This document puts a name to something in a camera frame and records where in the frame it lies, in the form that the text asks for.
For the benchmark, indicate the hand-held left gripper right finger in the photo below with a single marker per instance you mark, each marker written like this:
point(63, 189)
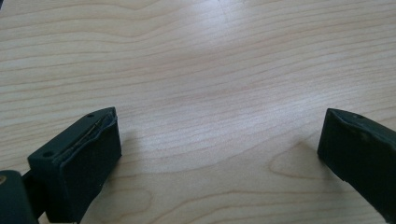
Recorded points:
point(361, 152)

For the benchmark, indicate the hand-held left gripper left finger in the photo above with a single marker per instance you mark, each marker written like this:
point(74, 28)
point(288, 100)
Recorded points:
point(77, 168)

